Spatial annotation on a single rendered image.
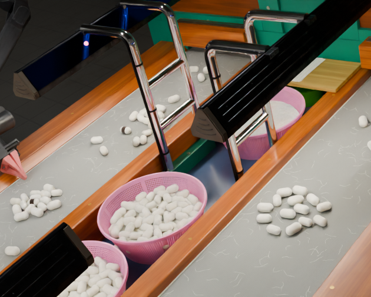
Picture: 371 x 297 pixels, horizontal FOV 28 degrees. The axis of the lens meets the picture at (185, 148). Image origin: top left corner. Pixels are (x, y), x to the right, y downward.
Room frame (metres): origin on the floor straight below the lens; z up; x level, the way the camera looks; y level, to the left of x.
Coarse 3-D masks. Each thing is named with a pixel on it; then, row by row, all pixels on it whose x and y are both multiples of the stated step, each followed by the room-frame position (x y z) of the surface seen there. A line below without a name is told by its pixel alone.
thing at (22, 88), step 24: (168, 0) 1.92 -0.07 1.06; (96, 24) 1.78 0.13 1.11; (120, 24) 1.81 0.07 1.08; (144, 24) 1.85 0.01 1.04; (72, 48) 1.71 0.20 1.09; (96, 48) 1.73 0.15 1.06; (24, 72) 1.61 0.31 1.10; (48, 72) 1.64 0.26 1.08; (72, 72) 1.66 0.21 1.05; (24, 96) 1.61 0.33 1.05
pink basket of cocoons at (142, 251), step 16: (144, 176) 1.56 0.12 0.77; (160, 176) 1.55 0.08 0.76; (176, 176) 1.53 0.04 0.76; (192, 176) 1.50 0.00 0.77; (128, 192) 1.54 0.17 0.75; (192, 192) 1.49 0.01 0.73; (112, 208) 1.50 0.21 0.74; (192, 224) 1.33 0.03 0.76; (112, 240) 1.34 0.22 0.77; (160, 240) 1.30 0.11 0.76; (176, 240) 1.32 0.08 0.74; (128, 256) 1.36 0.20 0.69; (144, 256) 1.33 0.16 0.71; (160, 256) 1.32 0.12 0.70
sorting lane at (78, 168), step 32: (192, 64) 2.17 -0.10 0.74; (224, 64) 2.11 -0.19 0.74; (128, 96) 2.08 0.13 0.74; (160, 96) 2.02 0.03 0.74; (96, 128) 1.93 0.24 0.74; (64, 160) 1.80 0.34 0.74; (96, 160) 1.75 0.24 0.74; (128, 160) 1.70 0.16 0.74; (64, 192) 1.64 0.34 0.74; (0, 224) 1.58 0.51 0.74; (32, 224) 1.54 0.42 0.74; (0, 256) 1.44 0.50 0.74
